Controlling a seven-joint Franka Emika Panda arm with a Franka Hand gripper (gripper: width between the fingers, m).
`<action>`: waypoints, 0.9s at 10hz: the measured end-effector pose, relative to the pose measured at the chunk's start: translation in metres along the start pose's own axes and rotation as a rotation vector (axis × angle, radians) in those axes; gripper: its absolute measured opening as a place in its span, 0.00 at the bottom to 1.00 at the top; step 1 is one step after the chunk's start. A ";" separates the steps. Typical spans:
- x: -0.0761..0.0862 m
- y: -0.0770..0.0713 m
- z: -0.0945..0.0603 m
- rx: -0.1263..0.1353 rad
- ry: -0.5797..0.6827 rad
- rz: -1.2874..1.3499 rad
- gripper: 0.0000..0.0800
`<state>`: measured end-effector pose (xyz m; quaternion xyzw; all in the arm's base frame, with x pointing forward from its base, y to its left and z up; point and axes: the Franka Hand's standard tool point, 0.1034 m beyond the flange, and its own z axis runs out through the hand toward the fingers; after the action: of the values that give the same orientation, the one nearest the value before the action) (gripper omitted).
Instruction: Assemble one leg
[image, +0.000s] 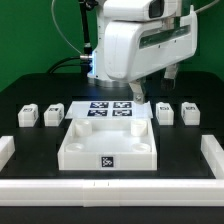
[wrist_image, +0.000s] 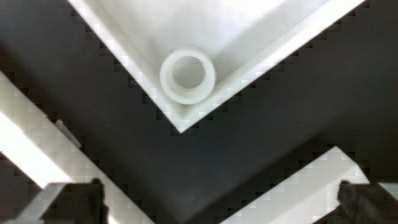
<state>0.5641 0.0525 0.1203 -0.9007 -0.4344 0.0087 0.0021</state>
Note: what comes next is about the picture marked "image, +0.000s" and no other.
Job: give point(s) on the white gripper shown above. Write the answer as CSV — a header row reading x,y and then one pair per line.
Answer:
x,y
133,50

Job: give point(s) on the white square table top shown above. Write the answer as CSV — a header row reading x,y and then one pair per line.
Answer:
x,y
108,144

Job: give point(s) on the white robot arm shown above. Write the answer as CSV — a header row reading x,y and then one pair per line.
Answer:
x,y
168,11

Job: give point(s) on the white marker sheet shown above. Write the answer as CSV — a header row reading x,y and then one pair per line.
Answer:
x,y
108,109

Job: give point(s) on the white U-shaped fence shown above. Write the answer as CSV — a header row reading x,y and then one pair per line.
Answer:
x,y
122,192

